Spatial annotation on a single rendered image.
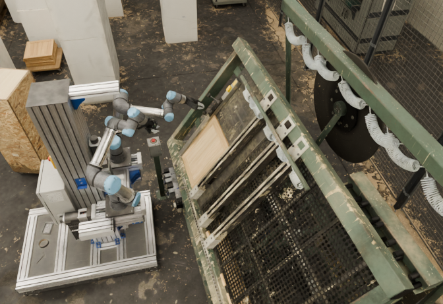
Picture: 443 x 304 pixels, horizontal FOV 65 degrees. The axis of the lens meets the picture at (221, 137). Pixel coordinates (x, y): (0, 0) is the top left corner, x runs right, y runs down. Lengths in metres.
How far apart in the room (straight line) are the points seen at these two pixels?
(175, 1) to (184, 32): 0.59
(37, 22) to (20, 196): 3.19
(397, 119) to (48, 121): 2.10
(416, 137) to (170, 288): 2.63
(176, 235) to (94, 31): 2.69
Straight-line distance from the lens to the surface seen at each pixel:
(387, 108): 2.17
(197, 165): 3.17
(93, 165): 2.46
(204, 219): 2.88
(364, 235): 1.95
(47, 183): 3.06
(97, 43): 4.94
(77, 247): 3.88
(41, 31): 6.91
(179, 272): 3.78
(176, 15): 6.44
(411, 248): 2.14
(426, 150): 2.03
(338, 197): 2.04
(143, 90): 5.64
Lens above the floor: 3.49
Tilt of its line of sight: 47 degrees down
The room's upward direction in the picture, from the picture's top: 2 degrees clockwise
